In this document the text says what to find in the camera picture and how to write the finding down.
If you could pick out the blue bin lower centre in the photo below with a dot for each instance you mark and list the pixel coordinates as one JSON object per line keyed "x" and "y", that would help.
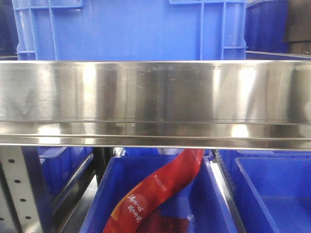
{"x": 198, "y": 208}

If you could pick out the blue bin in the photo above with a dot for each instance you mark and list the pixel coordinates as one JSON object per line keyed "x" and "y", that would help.
{"x": 273, "y": 195}
{"x": 60, "y": 163}
{"x": 198, "y": 208}

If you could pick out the blue bin lower left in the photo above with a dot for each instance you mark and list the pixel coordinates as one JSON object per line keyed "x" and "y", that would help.
{"x": 60, "y": 163}

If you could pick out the blue bin lower right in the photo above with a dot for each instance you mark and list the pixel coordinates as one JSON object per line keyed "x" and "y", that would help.
{"x": 273, "y": 195}

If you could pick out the red printed bag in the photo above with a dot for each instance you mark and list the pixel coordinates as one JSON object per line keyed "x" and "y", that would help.
{"x": 152, "y": 191}

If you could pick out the blue crate upper shelf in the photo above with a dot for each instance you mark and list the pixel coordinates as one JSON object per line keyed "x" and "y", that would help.
{"x": 111, "y": 30}

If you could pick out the stainless steel shelf rail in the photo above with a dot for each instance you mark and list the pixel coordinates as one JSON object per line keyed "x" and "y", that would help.
{"x": 246, "y": 104}

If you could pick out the perforated grey shelf post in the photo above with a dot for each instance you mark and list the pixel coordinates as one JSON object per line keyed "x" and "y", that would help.
{"x": 21, "y": 201}

